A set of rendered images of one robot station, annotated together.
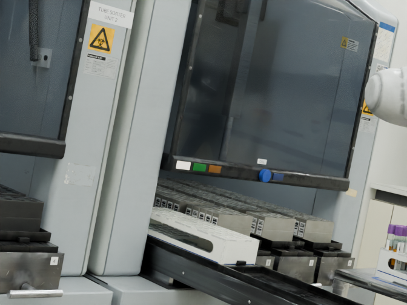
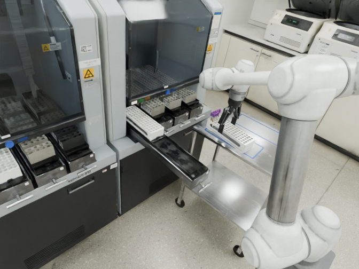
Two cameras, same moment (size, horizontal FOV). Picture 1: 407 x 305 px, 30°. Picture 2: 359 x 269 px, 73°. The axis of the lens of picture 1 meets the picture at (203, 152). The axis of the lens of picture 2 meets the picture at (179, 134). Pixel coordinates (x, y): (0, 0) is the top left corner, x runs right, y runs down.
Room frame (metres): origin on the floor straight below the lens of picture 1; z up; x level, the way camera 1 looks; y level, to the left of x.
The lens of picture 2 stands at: (0.38, -0.11, 1.69)
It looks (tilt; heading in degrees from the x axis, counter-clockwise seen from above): 37 degrees down; 353
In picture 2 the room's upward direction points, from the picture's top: 9 degrees clockwise
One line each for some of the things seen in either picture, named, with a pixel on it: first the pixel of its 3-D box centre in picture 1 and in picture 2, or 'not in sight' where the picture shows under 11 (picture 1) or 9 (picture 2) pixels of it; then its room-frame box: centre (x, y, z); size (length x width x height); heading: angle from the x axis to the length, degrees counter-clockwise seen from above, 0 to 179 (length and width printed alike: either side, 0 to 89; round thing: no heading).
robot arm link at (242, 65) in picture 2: not in sight; (240, 75); (1.55, -0.51, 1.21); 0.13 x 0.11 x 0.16; 108
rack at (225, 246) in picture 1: (191, 236); (141, 122); (1.58, -0.01, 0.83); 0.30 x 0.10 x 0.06; 43
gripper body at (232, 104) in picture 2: not in sight; (233, 104); (1.56, -0.52, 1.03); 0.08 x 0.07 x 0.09; 130
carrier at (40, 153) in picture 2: not in sight; (41, 153); (1.23, 0.42, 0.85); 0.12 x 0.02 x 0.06; 134
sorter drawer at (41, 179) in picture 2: not in sight; (26, 139); (1.40, 0.58, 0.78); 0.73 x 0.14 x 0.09; 43
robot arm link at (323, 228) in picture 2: not in sight; (312, 230); (0.90, -0.76, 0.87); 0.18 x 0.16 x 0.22; 108
